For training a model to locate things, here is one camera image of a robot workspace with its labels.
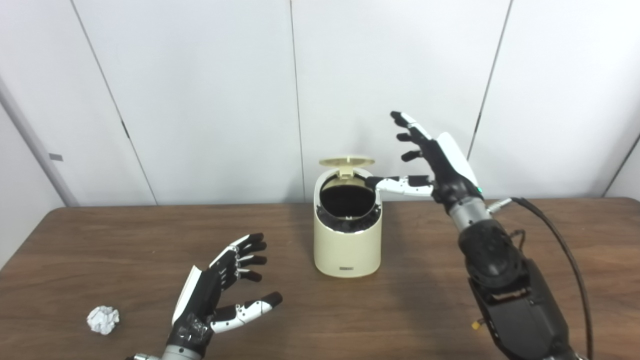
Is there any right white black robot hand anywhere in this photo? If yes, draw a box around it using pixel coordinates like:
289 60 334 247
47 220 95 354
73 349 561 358
365 111 485 207

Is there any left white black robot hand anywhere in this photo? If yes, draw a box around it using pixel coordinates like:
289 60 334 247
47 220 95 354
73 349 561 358
166 233 283 358

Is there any white paper ball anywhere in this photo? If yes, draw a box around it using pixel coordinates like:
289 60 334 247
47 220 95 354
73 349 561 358
86 305 121 335

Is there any round cream bin lid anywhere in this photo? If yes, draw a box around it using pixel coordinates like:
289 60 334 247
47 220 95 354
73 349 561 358
319 156 376 179

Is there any black bin liner bag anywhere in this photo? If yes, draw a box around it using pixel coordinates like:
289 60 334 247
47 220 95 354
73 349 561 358
316 175 382 235

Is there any cream-colored desktop bin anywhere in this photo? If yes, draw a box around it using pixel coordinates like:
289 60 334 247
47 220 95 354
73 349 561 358
313 156 384 279

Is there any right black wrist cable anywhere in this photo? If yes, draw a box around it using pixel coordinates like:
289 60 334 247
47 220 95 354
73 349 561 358
487 197 594 360

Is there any gray wall corner post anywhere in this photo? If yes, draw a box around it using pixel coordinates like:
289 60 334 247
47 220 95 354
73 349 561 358
0 75 80 207

